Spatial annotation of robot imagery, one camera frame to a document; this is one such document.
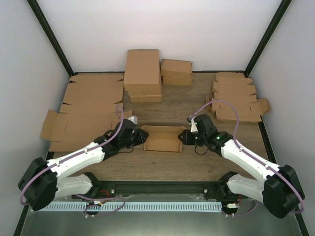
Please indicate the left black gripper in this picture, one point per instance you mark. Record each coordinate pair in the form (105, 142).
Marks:
(141, 133)

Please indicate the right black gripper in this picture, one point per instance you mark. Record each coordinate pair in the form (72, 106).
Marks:
(185, 134)

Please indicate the small cardboard box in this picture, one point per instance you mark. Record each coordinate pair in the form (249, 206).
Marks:
(182, 81)
(176, 68)
(163, 138)

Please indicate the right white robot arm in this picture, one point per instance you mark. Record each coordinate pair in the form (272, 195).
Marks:
(277, 187)

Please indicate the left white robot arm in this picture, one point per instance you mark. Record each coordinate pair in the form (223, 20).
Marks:
(47, 180)

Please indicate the large folded cardboard box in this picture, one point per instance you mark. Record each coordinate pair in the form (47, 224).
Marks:
(142, 73)

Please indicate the small folded cardboard box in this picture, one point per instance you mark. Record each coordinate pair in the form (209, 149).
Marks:
(176, 68)

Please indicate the large flat cardboard sheet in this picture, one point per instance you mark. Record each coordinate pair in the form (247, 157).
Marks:
(88, 110)

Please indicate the stack of flat cardboard blanks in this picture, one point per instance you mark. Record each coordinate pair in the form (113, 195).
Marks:
(234, 90)

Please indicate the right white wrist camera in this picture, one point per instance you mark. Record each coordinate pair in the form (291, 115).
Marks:
(192, 123)

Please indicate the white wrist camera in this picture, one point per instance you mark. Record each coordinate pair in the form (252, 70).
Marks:
(134, 119)
(192, 123)

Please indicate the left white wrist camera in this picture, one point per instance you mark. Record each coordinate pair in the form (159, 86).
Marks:
(134, 119)

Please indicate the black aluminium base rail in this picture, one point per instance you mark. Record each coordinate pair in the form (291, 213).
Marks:
(206, 189)

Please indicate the light blue cable duct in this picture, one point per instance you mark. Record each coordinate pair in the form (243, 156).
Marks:
(137, 207)

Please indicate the right black frame post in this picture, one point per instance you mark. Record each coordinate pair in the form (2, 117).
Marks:
(281, 10)

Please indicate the black frame post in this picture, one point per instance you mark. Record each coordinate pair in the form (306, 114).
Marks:
(281, 10)
(36, 9)

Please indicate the left black frame post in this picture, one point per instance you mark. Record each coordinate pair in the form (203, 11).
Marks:
(36, 9)

